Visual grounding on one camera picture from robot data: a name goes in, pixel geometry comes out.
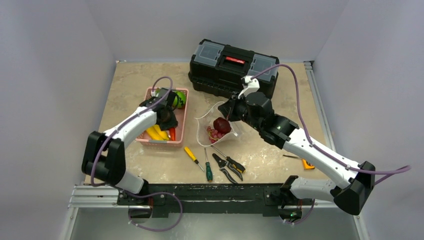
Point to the green handled screwdriver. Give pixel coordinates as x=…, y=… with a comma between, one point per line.
x=208, y=171

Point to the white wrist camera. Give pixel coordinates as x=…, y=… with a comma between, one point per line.
x=250, y=85
x=158, y=92

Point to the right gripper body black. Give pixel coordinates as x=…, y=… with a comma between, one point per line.
x=227, y=109

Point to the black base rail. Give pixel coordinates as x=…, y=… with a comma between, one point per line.
x=267, y=199

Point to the yellow toy banana lower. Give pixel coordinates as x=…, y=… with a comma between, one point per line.
x=154, y=135

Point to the green toy melon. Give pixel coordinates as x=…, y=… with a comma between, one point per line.
x=180, y=100

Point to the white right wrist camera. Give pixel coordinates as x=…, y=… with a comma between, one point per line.
x=250, y=85

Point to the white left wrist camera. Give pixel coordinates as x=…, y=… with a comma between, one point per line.
x=158, y=92

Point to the clear zip top bag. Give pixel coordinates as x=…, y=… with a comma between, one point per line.
x=207, y=134

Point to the pink plastic basket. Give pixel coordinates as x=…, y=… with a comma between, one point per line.
x=181, y=115

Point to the yellow toy banana upper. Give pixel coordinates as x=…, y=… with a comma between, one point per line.
x=163, y=134

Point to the orange toy carrot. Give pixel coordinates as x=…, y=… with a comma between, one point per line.
x=172, y=134

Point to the black plastic toolbox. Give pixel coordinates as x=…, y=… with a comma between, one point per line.
x=218, y=69

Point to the red toy pomegranate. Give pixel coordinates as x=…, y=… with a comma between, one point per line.
x=222, y=125

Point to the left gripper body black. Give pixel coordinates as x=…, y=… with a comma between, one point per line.
x=170, y=121

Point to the black orange screwdriver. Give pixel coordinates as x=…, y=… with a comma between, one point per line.
x=239, y=167

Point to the yellow tape measure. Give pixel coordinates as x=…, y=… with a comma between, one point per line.
x=306, y=165

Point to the yellow handled screwdriver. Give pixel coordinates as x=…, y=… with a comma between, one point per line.
x=193, y=157

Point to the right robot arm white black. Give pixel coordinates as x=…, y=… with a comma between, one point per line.
x=350, y=183

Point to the purple toy grapes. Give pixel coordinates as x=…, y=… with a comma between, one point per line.
x=213, y=135

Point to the yellow toy banana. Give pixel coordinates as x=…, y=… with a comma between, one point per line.
x=154, y=135
x=163, y=134

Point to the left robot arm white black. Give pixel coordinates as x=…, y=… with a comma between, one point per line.
x=104, y=156

